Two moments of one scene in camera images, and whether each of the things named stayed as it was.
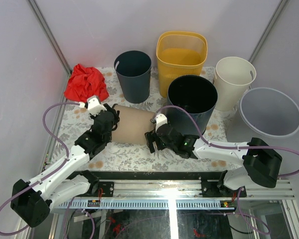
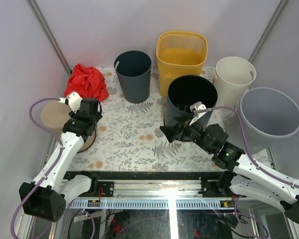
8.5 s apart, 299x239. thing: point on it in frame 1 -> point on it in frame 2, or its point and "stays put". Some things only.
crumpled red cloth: [85, 82] stays put
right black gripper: [149, 139] -> [170, 132]
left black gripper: [109, 109] -> [74, 115]
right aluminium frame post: [268, 29] stays put
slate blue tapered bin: [133, 69] stays put
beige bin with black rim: [132, 126] -> [54, 115]
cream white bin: [233, 75] stays put
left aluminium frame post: [51, 36] stays put
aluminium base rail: [171, 194] stays put
